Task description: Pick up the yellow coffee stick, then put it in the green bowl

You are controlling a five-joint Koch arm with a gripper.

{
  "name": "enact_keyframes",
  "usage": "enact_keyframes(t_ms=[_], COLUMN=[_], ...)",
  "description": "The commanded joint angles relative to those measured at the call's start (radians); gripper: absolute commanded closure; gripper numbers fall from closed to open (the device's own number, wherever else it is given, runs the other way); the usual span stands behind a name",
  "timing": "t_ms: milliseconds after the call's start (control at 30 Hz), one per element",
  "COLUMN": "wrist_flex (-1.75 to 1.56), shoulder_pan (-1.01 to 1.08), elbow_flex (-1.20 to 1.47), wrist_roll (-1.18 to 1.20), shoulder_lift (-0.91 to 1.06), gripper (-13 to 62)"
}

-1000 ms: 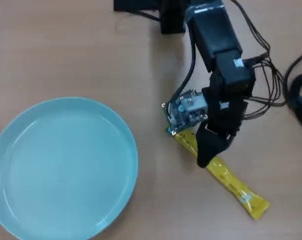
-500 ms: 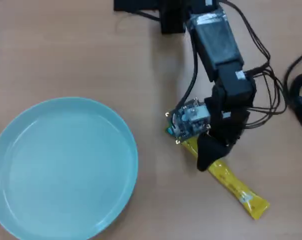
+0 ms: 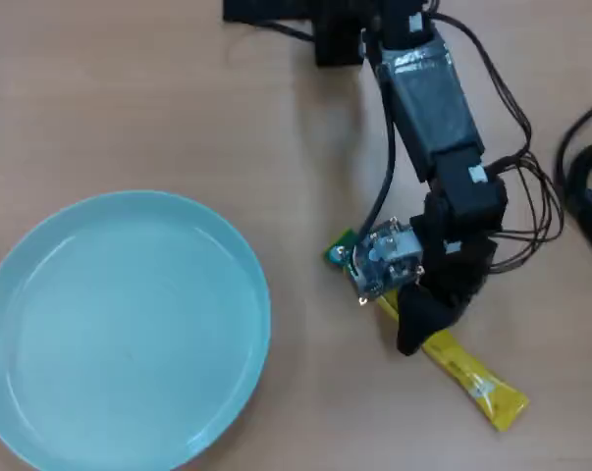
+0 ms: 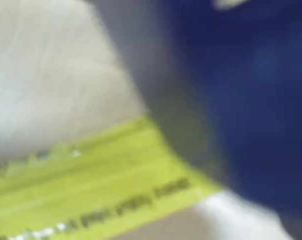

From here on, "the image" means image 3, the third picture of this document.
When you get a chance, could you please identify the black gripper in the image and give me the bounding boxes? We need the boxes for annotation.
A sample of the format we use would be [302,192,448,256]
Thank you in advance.
[395,192,499,356]

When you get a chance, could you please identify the thick black coiled cable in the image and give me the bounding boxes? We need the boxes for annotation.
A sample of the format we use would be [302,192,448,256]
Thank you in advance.
[566,140,592,230]

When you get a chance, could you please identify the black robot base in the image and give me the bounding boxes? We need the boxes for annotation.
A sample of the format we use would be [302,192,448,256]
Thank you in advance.
[222,0,366,69]

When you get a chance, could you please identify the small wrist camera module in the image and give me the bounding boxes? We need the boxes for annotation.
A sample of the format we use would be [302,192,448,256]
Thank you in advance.
[348,217,427,308]

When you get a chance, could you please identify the yellow coffee stick packet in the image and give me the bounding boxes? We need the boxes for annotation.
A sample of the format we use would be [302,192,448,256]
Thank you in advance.
[323,229,530,434]

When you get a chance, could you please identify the light blue round plate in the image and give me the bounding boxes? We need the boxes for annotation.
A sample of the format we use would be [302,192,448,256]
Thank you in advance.
[0,189,273,471]

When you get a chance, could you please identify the black robot wire bundle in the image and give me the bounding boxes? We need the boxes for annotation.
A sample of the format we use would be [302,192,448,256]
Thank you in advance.
[425,12,566,272]

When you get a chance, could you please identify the thin black cable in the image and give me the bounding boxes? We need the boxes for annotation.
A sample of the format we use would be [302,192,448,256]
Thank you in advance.
[554,93,592,269]

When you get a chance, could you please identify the black camera cable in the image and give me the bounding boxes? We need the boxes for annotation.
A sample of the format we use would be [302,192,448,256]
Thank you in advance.
[357,48,399,242]

